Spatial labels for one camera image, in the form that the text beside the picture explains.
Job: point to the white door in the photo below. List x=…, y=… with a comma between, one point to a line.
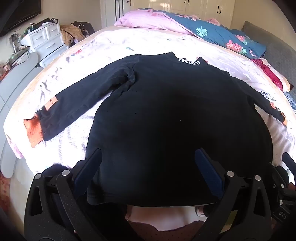
x=111, y=14

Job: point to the grey padded headboard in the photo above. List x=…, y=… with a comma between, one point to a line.
x=277, y=53

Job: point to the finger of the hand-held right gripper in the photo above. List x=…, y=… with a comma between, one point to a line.
x=290, y=162

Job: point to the blue floral quilt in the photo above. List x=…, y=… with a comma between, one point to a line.
x=208, y=30

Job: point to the black bag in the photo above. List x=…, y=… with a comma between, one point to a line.
x=85, y=27

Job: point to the black sweater with orange cuffs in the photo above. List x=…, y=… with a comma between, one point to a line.
x=173, y=127

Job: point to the black television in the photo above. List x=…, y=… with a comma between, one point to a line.
x=18, y=11

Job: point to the dark patterned pillow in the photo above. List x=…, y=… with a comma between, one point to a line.
x=291, y=99

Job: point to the pink pillow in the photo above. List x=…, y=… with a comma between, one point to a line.
x=143, y=20

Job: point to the red floral pillow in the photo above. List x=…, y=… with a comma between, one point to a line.
x=270, y=71

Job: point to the brown cloth pile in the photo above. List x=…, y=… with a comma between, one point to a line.
x=69, y=33

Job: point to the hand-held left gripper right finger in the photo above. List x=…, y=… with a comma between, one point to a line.
x=208, y=171

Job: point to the white drawer cabinet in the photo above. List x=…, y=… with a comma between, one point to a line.
x=44, y=39

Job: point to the grey bed frame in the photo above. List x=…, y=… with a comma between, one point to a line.
x=13, y=78

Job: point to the white wardrobe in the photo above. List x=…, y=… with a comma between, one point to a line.
x=208, y=9

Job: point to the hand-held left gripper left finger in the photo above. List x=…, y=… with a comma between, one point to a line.
x=86, y=169

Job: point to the lilac printed bedsheet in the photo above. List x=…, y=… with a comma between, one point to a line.
x=150, y=41

